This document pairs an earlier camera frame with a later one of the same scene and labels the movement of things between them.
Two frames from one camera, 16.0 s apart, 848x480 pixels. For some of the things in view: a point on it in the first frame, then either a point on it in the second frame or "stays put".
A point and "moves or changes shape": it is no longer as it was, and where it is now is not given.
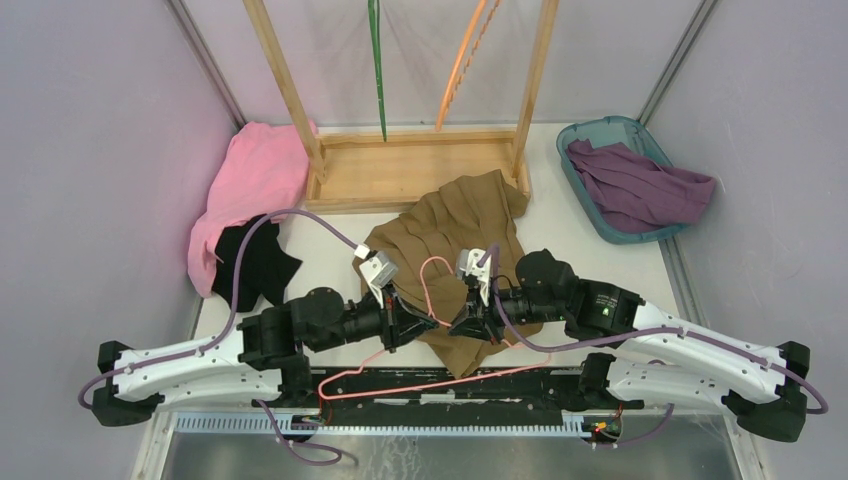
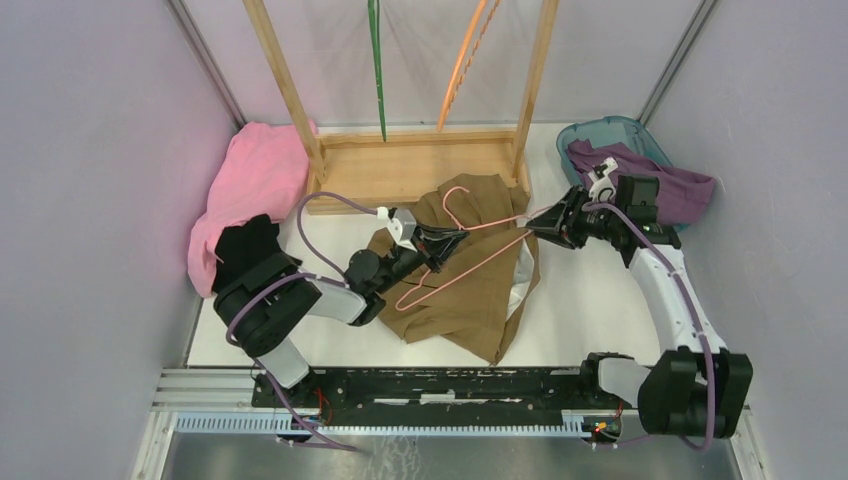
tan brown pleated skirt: [422, 244] moves or changes shape
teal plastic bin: [615, 129] stays put
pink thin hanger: [434, 379] -> [401, 304]
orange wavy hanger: [451, 88] stays put
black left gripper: [399, 323] -> [435, 244]
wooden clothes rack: [386, 172] stays put
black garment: [264, 265] stays put
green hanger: [375, 20] stays put
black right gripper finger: [471, 327] -> [549, 222]
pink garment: [264, 170] stays put
